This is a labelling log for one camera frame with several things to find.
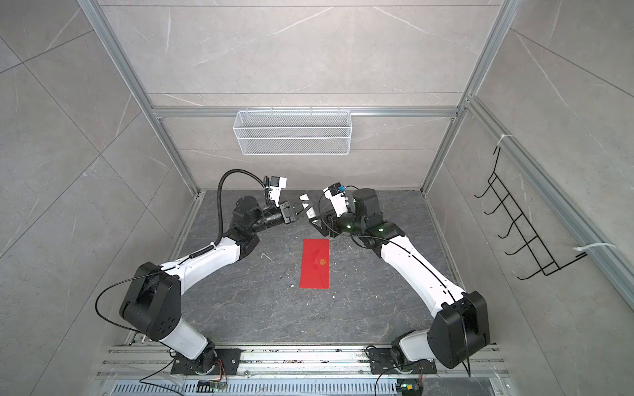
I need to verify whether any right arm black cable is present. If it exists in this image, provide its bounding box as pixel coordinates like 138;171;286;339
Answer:
316;185;472;378

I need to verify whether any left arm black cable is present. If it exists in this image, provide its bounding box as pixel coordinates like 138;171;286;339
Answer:
93;168;268;333

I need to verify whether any white wire mesh basket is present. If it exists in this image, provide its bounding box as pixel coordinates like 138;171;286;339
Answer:
233;110;353;156

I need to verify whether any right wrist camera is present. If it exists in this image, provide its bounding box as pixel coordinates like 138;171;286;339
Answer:
323;182;351;217

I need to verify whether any grey slotted cable duct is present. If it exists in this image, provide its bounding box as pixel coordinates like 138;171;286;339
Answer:
108;379;401;395

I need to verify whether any red envelope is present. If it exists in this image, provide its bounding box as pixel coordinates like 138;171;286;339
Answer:
300;239;330;290

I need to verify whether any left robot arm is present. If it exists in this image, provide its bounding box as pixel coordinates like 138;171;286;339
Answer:
120;196;296;375

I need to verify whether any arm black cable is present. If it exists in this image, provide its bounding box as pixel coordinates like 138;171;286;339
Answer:
93;168;268;333
316;185;472;378

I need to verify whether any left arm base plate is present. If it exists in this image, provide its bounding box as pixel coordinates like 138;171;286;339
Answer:
170;348;242;376

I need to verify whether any black wire hook rack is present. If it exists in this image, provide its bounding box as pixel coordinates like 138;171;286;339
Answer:
474;147;588;281

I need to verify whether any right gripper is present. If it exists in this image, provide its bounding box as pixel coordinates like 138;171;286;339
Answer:
310;205;368;239

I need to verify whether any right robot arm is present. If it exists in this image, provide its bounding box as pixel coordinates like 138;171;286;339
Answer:
300;183;490;369

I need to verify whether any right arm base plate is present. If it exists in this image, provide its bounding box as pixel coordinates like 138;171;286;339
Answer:
364;345;438;376

